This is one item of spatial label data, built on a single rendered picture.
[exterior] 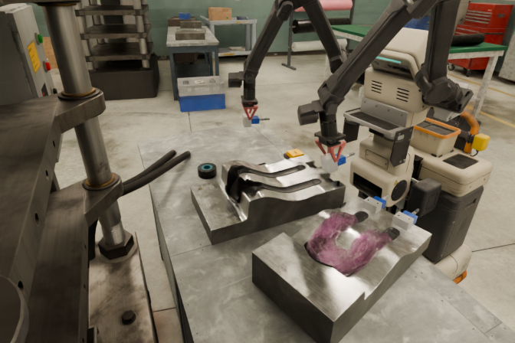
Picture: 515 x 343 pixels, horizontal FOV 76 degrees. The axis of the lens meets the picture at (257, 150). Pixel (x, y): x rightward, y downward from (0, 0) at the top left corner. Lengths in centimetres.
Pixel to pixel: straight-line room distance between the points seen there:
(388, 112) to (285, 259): 78
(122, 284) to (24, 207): 60
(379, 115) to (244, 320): 94
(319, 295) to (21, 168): 62
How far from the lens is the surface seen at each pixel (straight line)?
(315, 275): 85
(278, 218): 112
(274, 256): 88
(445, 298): 106
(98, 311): 101
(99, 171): 96
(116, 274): 108
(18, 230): 45
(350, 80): 103
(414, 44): 131
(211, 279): 98
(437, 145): 172
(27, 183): 53
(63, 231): 85
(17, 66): 99
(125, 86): 511
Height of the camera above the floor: 153
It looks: 27 degrees down
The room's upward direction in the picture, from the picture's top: 1 degrees clockwise
